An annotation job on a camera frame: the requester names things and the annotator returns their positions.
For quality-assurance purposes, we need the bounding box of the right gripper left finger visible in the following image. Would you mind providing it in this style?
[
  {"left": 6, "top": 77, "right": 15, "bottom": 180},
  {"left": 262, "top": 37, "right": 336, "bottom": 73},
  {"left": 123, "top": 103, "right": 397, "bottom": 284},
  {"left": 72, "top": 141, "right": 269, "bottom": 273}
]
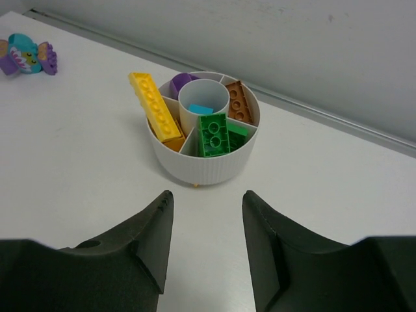
[{"left": 1, "top": 190, "right": 174, "bottom": 311}]

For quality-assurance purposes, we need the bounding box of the green lego plate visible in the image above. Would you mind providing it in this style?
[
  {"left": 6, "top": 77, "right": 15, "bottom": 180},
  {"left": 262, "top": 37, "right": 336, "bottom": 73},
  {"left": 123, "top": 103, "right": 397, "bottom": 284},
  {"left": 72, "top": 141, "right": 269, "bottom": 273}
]
[{"left": 227, "top": 122, "right": 248, "bottom": 152}]

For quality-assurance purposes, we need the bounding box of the yellow lego brick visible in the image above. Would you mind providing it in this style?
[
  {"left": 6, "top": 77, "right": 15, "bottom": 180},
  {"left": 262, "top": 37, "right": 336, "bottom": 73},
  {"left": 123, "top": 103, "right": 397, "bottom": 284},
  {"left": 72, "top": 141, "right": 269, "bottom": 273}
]
[{"left": 163, "top": 119, "right": 186, "bottom": 152}]

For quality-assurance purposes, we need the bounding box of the teal lego brick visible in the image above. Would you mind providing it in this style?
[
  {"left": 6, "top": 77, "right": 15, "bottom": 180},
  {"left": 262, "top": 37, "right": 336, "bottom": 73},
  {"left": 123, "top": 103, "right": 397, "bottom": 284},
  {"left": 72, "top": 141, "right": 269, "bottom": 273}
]
[{"left": 188, "top": 104, "right": 214, "bottom": 115}]

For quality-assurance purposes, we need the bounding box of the green lego brick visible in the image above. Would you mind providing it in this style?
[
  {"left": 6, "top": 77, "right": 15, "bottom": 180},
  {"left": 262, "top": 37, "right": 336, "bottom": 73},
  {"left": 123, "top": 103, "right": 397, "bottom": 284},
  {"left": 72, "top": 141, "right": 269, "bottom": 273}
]
[{"left": 197, "top": 113, "right": 230, "bottom": 158}]

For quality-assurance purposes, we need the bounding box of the white divided round container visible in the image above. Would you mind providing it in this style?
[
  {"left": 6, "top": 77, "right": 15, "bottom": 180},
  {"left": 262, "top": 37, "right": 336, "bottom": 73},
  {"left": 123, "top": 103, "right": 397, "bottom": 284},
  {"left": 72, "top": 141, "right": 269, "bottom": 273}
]
[{"left": 148, "top": 71, "right": 260, "bottom": 185}]

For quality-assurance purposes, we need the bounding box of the long yellow lego plate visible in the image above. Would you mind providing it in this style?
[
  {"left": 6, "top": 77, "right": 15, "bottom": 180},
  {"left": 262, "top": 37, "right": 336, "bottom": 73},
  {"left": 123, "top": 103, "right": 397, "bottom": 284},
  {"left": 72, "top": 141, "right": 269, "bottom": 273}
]
[{"left": 128, "top": 72, "right": 181, "bottom": 142}]

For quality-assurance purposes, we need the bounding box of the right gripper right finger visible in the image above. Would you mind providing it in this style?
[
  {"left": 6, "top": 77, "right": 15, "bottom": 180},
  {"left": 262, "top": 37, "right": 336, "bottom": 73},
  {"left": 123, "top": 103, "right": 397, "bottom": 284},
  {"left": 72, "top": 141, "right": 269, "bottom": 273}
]
[{"left": 242, "top": 191, "right": 415, "bottom": 311}]

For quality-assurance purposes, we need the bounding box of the purple yellow green lego cluster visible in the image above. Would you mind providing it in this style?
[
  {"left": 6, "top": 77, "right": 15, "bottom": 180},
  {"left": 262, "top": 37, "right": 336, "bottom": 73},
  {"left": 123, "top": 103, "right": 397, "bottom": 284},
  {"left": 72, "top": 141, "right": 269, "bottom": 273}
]
[{"left": 169, "top": 73, "right": 199, "bottom": 100}]

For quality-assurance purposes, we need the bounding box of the aluminium frame rail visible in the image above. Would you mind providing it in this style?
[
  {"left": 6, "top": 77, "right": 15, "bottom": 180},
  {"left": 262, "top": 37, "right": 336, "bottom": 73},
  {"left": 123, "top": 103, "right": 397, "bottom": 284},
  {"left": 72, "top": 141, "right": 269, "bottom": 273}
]
[{"left": 22, "top": 8, "right": 416, "bottom": 153}]

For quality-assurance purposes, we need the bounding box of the teal purple butterfly lego cluster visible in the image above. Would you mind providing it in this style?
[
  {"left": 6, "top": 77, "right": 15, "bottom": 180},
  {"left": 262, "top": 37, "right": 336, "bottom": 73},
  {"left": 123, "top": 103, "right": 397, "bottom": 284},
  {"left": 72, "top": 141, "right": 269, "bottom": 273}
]
[{"left": 1, "top": 33, "right": 58, "bottom": 75}]

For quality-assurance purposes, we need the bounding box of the orange brown lego piece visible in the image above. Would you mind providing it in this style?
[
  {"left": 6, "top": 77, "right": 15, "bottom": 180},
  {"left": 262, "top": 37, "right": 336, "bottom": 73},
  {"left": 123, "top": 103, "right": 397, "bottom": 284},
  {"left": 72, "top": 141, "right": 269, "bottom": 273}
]
[{"left": 226, "top": 81, "right": 254, "bottom": 125}]

